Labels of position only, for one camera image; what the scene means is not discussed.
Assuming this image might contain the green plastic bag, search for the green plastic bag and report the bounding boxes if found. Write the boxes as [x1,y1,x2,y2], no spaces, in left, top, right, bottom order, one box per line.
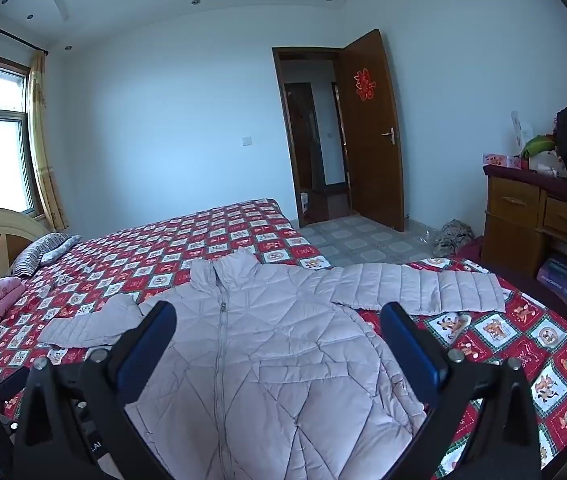
[521,135,557,158]

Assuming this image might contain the yellow curtain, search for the yellow curtain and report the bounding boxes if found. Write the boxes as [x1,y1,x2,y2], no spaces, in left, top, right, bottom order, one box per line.
[27,50,70,232]

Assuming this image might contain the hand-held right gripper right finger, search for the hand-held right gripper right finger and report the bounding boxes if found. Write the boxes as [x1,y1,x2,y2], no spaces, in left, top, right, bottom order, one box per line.
[380,301,543,480]

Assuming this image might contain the light pink quilted jacket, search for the light pink quilted jacket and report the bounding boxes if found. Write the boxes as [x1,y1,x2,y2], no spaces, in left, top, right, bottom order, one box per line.
[38,247,507,480]

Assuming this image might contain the brown wooden door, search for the brown wooden door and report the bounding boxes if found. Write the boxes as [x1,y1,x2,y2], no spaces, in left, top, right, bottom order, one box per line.
[341,29,405,233]

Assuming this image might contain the striped pillow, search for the striped pillow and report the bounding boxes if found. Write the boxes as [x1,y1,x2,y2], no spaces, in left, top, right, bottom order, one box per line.
[10,232,83,278]

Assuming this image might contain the white paper bag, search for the white paper bag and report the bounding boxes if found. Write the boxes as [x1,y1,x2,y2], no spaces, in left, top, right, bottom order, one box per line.
[510,110,534,156]

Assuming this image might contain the grey patterned cloth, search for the grey patterned cloth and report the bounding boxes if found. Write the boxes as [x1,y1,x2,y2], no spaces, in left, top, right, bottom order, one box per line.
[432,220,474,256]

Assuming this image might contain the red paper door decoration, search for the red paper door decoration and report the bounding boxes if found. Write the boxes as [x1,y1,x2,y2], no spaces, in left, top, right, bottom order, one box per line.
[354,67,375,102]

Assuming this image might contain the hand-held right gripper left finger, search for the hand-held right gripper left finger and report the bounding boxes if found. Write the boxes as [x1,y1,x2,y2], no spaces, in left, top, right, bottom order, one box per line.
[13,301,178,480]

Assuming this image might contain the black curtain rod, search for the black curtain rod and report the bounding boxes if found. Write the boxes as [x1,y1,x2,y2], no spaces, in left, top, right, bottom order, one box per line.
[0,21,50,55]

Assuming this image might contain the pink box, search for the pink box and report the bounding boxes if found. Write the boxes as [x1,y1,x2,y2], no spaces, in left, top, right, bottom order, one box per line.
[483,153,521,170]

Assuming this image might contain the red checkered printed bed sheet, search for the red checkered printed bed sheet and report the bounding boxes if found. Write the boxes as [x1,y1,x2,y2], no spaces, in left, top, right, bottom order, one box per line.
[0,199,567,480]

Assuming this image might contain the wooden desk with drawers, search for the wooden desk with drawers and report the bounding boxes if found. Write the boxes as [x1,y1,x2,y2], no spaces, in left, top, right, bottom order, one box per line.
[482,164,567,311]

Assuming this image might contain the dark red cloth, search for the dark red cloth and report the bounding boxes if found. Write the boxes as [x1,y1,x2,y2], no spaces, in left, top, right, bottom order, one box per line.
[456,237,487,262]

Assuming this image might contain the brown door frame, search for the brown door frame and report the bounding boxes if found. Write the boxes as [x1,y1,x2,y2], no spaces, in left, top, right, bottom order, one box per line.
[272,46,359,228]

